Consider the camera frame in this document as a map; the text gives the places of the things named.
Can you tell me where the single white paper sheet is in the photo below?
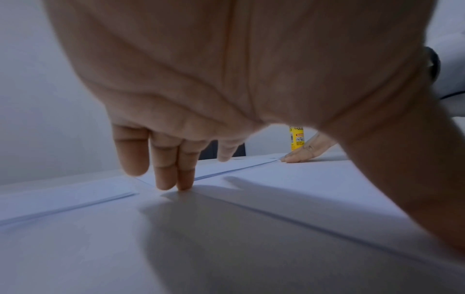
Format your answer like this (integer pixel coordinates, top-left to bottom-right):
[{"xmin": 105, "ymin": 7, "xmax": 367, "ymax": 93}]
[
  {"xmin": 138, "ymin": 152, "xmax": 288, "ymax": 187},
  {"xmin": 0, "ymin": 158, "xmax": 465, "ymax": 294}
]

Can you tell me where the yellow glue stick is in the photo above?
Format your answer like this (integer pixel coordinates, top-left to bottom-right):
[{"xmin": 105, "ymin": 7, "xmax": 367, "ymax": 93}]
[{"xmin": 289, "ymin": 126, "xmax": 305, "ymax": 152}]

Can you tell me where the person's right forearm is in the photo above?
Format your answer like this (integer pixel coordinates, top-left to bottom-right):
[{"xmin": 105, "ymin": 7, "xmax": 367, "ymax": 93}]
[{"xmin": 425, "ymin": 31, "xmax": 465, "ymax": 119}]

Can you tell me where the person's left hand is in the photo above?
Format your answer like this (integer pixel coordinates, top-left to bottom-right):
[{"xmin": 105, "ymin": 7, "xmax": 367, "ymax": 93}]
[{"xmin": 42, "ymin": 0, "xmax": 465, "ymax": 253}]

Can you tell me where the white paper stack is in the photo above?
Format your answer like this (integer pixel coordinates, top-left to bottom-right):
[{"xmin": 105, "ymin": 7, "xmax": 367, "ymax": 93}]
[{"xmin": 0, "ymin": 172, "xmax": 139, "ymax": 226}]

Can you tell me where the person's right hand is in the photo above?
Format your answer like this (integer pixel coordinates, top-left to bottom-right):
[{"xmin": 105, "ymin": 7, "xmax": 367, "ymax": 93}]
[{"xmin": 279, "ymin": 133, "xmax": 339, "ymax": 164}]

